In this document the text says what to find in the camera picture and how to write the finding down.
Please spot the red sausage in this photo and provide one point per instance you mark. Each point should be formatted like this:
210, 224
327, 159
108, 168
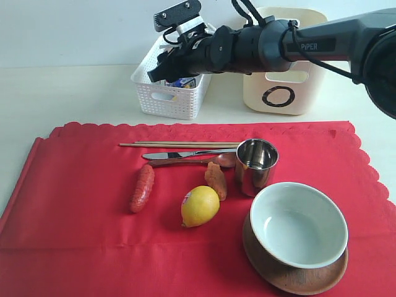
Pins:
143, 189

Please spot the small milk carton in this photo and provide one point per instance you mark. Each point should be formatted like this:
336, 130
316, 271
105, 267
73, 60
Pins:
189, 82

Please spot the lower wooden chopstick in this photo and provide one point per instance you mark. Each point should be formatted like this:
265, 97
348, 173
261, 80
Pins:
176, 146

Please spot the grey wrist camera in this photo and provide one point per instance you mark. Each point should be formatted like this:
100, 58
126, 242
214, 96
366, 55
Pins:
176, 15

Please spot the white ceramic bowl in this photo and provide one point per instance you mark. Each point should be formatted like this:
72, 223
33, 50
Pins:
298, 225

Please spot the red scalloped table cloth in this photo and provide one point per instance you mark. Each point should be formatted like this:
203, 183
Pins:
67, 229

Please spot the stainless steel cup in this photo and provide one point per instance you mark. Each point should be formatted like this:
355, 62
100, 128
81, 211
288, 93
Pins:
256, 160

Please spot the brown wooden plate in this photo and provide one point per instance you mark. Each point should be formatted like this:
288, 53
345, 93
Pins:
304, 282

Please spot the upper wooden chopstick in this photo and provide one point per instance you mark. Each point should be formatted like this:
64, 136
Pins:
186, 143

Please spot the orange fried food piece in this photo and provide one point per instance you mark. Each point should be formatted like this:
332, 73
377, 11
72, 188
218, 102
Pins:
215, 179

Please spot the brown wooden spoon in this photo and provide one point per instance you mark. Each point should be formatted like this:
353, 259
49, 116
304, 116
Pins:
224, 160

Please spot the wooden chopstick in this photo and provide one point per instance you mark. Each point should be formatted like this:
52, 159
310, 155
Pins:
186, 143
176, 146

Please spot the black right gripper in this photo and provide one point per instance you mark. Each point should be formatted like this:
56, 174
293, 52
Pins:
190, 60

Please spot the white perforated plastic basket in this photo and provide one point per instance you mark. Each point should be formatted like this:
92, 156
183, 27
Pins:
160, 99

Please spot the yellow lemon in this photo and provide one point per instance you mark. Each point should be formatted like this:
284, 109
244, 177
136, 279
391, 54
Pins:
199, 206

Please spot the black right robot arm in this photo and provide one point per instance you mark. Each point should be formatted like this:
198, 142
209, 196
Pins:
365, 41

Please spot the silver table knife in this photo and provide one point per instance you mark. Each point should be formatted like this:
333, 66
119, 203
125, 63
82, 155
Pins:
173, 155

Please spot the cream plastic bin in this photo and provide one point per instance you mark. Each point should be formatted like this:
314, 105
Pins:
292, 92

